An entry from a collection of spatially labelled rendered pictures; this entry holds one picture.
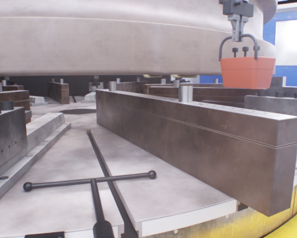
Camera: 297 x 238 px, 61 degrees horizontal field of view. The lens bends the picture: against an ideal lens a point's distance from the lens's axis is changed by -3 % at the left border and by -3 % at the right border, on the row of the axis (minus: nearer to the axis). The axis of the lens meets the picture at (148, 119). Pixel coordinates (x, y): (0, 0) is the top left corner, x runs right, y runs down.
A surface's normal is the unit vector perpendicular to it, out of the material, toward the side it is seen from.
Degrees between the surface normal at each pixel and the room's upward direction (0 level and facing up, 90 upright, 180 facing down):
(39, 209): 0
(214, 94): 90
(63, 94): 90
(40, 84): 90
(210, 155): 90
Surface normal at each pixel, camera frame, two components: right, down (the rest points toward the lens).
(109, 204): 0.00, -0.99
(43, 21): 0.21, 0.16
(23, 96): 0.96, 0.05
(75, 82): 0.77, 0.11
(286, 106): -0.64, 0.13
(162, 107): -0.88, 0.07
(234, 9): 0.51, 0.14
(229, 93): -0.29, 0.16
